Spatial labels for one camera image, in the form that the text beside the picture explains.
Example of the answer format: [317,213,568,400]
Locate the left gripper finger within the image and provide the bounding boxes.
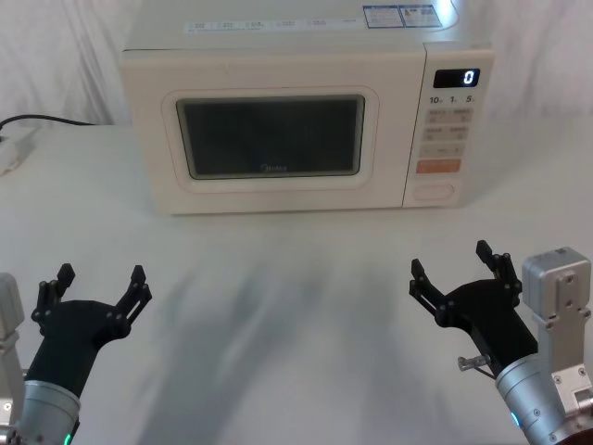
[30,262,77,326]
[107,264,155,326]

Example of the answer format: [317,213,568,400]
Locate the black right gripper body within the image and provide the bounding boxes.
[434,278,539,378]

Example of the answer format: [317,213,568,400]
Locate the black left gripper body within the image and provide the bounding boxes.
[24,299,133,401]

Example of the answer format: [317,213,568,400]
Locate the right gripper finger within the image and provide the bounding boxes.
[474,239,524,303]
[408,258,454,324]

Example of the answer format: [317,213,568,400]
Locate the white table cloth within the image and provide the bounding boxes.
[0,121,593,445]

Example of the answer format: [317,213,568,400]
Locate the cream microwave oven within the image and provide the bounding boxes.
[118,0,496,217]

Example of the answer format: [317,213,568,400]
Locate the white power strip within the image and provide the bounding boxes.
[0,126,39,177]

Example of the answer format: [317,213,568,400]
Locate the white curtain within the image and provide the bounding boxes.
[0,0,593,131]

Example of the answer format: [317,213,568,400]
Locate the thin cable with silver plug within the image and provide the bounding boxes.
[457,353,499,379]

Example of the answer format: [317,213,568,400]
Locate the black power cable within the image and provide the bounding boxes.
[0,114,97,134]

